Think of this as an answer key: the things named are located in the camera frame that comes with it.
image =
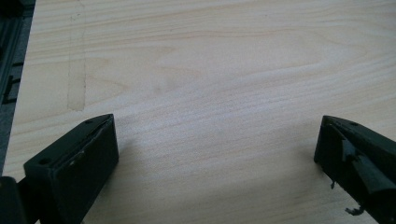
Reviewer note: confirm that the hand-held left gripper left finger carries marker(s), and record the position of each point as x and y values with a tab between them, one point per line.
71	168

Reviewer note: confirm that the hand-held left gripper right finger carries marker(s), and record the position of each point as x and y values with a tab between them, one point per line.
361	161

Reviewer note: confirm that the dark metal frame rail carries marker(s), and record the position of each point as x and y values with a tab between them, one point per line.
9	46

